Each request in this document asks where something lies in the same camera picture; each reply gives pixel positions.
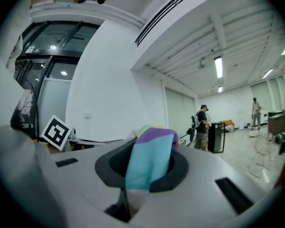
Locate pastel striped clothes piece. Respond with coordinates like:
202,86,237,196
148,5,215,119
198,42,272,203
124,124,181,211

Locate dark wooden cabinet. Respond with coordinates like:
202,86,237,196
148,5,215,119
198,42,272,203
267,111,285,142

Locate green striped ball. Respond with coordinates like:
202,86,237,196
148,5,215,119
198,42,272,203
275,132,285,145

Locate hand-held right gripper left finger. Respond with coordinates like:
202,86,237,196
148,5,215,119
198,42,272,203
37,138,133,228

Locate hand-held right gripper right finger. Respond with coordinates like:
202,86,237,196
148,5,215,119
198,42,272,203
133,143,266,228

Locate black framed glass doors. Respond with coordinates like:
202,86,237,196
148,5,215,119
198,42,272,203
13,20,105,142

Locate black standing fan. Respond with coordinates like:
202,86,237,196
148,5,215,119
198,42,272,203
10,78,40,139

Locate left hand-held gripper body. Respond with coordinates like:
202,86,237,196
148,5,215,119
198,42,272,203
40,114,78,151

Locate white water dispenser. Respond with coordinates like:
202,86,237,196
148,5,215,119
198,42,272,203
237,110,244,130

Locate black glass-door cabinet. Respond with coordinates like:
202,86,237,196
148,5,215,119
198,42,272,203
208,122,226,154

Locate long black railing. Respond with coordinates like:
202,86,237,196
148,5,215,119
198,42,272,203
135,0,209,47

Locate orange sofa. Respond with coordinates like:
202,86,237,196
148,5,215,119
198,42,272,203
219,119,235,133

